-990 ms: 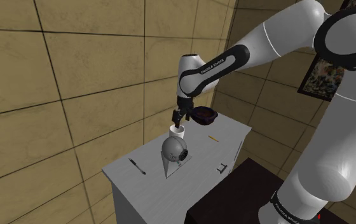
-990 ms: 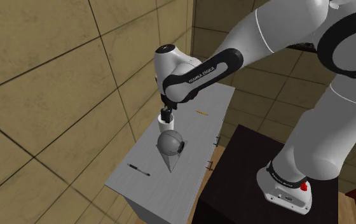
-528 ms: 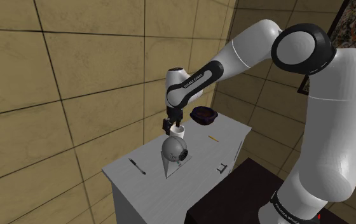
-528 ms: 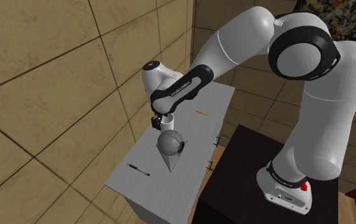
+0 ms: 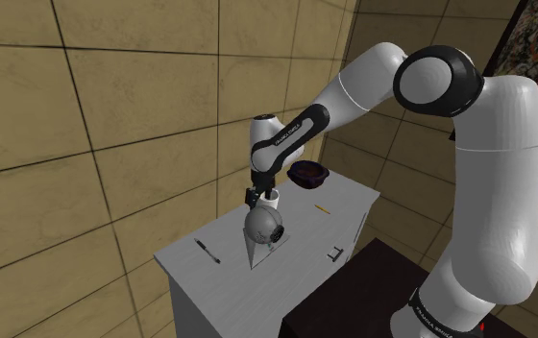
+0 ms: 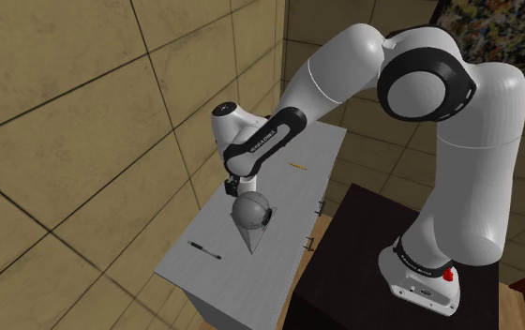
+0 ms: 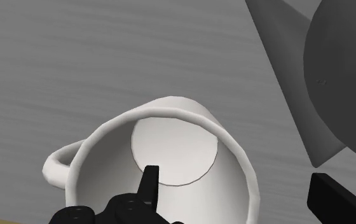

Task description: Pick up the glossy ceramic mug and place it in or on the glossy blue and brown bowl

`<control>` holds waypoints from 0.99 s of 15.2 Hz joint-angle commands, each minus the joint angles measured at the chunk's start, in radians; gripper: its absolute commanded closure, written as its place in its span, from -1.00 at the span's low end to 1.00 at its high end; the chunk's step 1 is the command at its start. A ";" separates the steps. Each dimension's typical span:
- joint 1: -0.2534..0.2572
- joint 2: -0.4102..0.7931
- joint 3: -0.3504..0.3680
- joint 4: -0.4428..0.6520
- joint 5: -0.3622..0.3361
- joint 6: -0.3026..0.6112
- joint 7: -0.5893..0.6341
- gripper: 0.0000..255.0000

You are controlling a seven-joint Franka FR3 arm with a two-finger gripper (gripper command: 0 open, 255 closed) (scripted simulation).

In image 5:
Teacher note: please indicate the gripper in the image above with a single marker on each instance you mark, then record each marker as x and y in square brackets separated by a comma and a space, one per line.
[256, 188]

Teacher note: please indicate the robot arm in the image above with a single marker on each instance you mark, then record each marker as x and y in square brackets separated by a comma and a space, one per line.
[498, 196]

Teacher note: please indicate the white cup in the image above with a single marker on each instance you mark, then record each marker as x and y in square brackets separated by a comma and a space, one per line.
[271, 200]

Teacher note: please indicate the grey round webcam on stand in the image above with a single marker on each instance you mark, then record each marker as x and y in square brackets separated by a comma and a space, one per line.
[262, 229]

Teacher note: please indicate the dark purple bowl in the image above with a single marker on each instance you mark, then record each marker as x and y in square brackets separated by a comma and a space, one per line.
[307, 174]

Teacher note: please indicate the yellow pencil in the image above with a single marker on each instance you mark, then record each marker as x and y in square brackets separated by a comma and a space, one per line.
[322, 209]

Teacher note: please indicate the black pen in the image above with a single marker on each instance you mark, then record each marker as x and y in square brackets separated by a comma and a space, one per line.
[206, 251]

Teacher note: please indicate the white chest of drawers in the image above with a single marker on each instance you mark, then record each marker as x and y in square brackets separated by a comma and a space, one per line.
[297, 276]

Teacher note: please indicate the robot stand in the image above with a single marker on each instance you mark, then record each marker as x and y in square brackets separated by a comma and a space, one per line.
[358, 295]

